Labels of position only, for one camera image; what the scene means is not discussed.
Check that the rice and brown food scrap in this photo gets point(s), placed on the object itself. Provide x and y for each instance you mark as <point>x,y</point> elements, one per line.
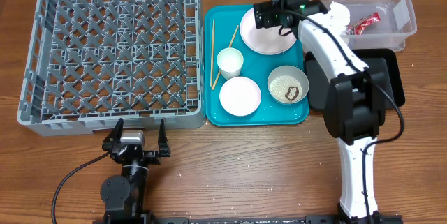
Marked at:
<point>286,89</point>

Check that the white plastic cup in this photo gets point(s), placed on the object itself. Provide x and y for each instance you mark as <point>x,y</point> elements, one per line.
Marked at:
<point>236,64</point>

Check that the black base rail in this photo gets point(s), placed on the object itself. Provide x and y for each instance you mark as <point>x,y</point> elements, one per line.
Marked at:
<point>309,219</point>

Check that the large white round plate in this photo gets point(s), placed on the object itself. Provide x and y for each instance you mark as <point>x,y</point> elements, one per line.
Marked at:
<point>264,41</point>

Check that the grey bowl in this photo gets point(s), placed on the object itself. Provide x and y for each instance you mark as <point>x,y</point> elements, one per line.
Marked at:
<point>293,72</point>

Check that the clear plastic waste bin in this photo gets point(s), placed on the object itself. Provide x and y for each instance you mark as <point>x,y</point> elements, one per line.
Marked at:
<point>397,23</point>

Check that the white paper napkin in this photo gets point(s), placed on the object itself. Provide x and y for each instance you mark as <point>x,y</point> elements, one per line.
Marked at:
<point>337,18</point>

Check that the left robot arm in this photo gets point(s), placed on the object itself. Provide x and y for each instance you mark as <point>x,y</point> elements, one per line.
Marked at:
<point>124,194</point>

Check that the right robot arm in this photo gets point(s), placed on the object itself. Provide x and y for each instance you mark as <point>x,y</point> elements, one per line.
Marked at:
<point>355,104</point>

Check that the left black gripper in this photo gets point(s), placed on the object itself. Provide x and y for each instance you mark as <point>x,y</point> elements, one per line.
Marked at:
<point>154,155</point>

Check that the red snack wrapper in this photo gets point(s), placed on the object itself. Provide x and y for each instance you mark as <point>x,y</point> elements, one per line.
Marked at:
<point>357,28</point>

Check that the black rectangular tray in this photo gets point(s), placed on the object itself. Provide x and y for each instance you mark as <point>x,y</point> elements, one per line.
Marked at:
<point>383,60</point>

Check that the wooden chopstick right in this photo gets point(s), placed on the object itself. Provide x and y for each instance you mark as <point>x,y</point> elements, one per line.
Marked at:
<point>224,57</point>

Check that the teal plastic serving tray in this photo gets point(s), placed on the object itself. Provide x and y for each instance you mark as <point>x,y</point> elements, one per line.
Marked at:
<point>256,67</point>

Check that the grey plastic dishwasher rack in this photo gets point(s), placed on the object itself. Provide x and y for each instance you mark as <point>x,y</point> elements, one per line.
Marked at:
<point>93,62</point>

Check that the small white round plate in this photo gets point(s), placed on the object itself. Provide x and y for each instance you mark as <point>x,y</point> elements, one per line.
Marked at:
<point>240,96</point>

